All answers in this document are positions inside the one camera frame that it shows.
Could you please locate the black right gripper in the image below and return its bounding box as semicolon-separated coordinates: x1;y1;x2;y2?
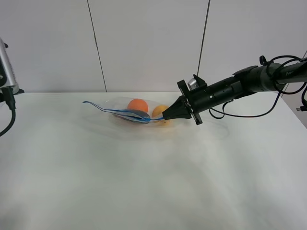
162;77;243;125

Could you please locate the clear zip bag blue seal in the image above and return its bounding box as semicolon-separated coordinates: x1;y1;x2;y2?
82;96;231;139

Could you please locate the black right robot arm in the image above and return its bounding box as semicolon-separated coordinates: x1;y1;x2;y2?
162;55;307;125

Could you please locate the yellow pear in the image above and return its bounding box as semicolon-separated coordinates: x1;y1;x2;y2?
152;105;170;126

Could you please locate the orange fruit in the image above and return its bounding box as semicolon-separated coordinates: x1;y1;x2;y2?
127;98;149;113

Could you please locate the purple eggplant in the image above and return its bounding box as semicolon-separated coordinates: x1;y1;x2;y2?
114;109;151;124

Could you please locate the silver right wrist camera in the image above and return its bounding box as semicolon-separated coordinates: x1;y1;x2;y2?
188;78;199;91

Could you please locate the black left camera cable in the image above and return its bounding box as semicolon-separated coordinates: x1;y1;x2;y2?
0;86;17;137

